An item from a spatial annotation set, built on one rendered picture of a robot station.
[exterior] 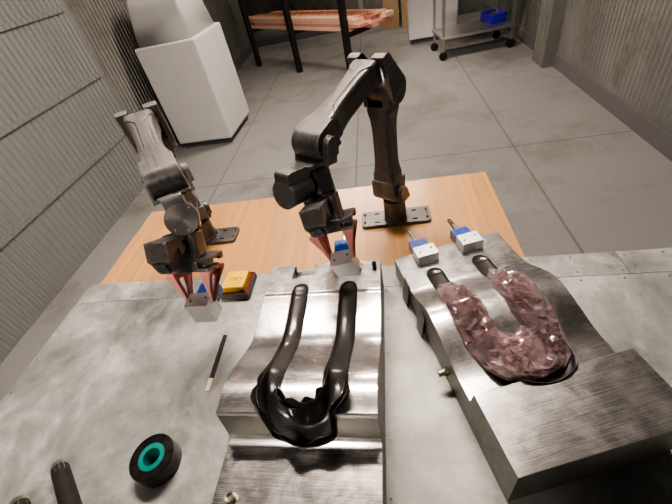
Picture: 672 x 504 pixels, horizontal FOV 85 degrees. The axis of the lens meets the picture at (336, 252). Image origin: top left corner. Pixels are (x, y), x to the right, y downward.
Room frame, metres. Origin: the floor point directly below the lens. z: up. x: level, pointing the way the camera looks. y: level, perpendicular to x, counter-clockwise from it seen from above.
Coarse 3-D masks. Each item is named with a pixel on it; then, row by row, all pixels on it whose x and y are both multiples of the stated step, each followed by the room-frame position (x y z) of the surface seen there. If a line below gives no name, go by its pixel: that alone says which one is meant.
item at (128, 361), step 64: (576, 256) 0.55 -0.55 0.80; (640, 256) 0.51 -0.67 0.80; (64, 320) 0.76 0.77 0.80; (128, 320) 0.70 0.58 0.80; (192, 320) 0.64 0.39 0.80; (256, 320) 0.59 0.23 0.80; (384, 320) 0.50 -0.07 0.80; (640, 320) 0.36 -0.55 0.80; (64, 384) 0.54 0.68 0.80; (128, 384) 0.50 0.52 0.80; (192, 384) 0.46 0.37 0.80; (448, 384) 0.33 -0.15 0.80; (0, 448) 0.42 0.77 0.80; (64, 448) 0.38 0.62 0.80; (128, 448) 0.35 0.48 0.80; (192, 448) 0.32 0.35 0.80; (448, 448) 0.22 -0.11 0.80
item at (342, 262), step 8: (344, 240) 0.64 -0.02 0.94; (336, 248) 0.62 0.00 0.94; (344, 248) 0.61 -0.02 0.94; (336, 256) 0.59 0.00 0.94; (344, 256) 0.58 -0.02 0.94; (352, 256) 0.58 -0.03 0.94; (336, 264) 0.57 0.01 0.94; (344, 264) 0.57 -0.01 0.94; (352, 264) 0.56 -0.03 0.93; (336, 272) 0.58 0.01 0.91; (344, 272) 0.58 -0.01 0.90; (352, 272) 0.57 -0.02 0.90
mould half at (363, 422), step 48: (288, 288) 0.58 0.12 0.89; (336, 288) 0.55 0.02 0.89; (240, 384) 0.34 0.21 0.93; (288, 384) 0.32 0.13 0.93; (384, 384) 0.35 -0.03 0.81; (240, 432) 0.29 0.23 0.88; (384, 432) 0.26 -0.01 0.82; (240, 480) 0.22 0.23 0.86; (288, 480) 0.21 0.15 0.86; (336, 480) 0.19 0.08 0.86; (384, 480) 0.19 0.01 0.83
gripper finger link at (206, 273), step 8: (184, 264) 0.56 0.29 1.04; (192, 264) 0.55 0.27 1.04; (200, 264) 0.56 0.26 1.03; (216, 264) 0.57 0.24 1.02; (176, 272) 0.56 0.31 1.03; (184, 272) 0.55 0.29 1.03; (200, 272) 0.54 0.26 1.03; (208, 272) 0.54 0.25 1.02; (216, 272) 0.58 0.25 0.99; (208, 280) 0.54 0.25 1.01; (216, 280) 0.57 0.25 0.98; (208, 288) 0.54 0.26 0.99; (216, 288) 0.56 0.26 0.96; (216, 296) 0.55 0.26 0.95
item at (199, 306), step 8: (200, 288) 0.58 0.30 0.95; (192, 296) 0.55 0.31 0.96; (200, 296) 0.55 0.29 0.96; (208, 296) 0.54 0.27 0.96; (192, 304) 0.53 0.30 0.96; (200, 304) 0.52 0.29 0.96; (208, 304) 0.52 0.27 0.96; (216, 304) 0.54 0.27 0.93; (192, 312) 0.53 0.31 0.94; (200, 312) 0.52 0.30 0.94; (208, 312) 0.52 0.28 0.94; (216, 312) 0.53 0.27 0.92; (200, 320) 0.53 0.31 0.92; (208, 320) 0.52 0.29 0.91; (216, 320) 0.52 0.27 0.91
